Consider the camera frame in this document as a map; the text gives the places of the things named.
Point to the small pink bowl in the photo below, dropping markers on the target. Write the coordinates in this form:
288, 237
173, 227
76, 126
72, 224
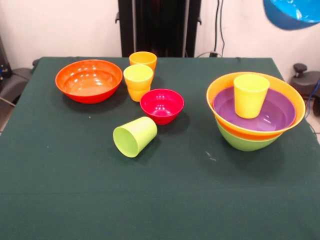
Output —
161, 107

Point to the large orange bowl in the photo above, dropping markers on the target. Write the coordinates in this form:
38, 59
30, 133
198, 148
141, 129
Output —
250, 133

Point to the yellow cup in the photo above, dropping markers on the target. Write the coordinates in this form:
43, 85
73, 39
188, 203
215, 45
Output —
137, 80
250, 100

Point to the purple bowl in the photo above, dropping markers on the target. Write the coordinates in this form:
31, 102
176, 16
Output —
277, 110

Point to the blue bowl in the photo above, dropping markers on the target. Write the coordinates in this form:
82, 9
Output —
287, 17

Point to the green cup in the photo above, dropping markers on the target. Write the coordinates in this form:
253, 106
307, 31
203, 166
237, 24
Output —
132, 140

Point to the yellow-orange cup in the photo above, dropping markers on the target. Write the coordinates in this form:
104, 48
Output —
136, 93

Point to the orange cup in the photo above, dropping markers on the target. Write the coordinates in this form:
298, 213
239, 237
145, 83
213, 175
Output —
142, 60

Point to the red bowl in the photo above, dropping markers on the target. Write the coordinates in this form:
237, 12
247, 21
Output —
87, 85

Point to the green bowl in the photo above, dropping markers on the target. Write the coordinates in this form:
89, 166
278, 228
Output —
242, 145

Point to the dark green tablecloth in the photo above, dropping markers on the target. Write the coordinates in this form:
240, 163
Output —
100, 187

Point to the black equipment box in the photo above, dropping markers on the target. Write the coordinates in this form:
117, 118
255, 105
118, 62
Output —
3, 65

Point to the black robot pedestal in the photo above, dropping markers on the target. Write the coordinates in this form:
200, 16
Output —
155, 27

